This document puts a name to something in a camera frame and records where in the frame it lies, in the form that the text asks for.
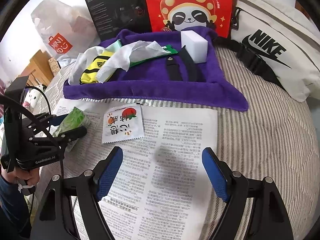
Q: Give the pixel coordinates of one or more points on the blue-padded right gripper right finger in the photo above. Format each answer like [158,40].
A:
[218,173]

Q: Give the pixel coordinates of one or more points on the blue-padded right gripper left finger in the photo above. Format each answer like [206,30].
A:
[106,171]

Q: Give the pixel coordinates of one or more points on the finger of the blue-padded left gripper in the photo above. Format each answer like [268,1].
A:
[63,138]
[50,120]

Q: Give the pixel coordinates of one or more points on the green leaf tissue pack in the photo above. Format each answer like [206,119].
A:
[74,119]

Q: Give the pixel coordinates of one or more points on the white fruit-print sachet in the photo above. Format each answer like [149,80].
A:
[122,123]

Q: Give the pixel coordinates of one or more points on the yellow black pouch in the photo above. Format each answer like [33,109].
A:
[89,74]

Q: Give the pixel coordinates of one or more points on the white mesh drawstring bag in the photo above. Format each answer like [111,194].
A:
[119,60]

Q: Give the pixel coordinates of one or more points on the white sponge block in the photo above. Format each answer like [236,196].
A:
[195,45]

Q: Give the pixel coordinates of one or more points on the white work glove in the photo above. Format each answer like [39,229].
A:
[82,62]

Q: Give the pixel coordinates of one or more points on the person's left hand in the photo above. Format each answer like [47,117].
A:
[32,177]

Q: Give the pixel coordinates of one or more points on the wooden furniture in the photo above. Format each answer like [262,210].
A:
[38,70]

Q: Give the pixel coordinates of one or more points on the newspaper sheet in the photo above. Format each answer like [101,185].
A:
[161,190]

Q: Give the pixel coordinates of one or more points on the patterned brown box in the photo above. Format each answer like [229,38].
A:
[54,66]

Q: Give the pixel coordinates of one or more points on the white Miniso plastic bag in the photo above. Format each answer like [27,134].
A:
[65,31]

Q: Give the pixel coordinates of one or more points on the purple towel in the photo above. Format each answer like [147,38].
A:
[176,80]

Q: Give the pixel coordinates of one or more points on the black headset box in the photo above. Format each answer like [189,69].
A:
[112,16]

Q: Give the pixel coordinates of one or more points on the white Nike waist bag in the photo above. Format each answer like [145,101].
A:
[278,43]

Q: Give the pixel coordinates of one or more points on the red panda paper bag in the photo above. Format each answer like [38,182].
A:
[171,15]

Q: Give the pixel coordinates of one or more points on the wooden door frame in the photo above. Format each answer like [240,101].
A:
[299,7]

